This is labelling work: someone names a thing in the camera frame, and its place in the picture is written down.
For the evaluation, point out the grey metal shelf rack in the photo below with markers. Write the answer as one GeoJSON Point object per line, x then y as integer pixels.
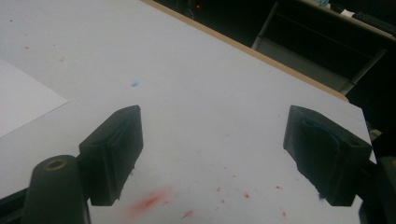
{"type": "Point", "coordinates": [314, 53]}

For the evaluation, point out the black keyboard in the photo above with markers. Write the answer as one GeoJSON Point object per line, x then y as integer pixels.
{"type": "Point", "coordinates": [375, 20]}

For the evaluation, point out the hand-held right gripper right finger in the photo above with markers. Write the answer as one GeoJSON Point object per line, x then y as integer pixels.
{"type": "Point", "coordinates": [327, 155]}

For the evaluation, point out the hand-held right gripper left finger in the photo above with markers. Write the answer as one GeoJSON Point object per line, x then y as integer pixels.
{"type": "Point", "coordinates": [112, 155]}

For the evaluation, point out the white paper sheet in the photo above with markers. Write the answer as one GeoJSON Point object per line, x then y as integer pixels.
{"type": "Point", "coordinates": [21, 99]}

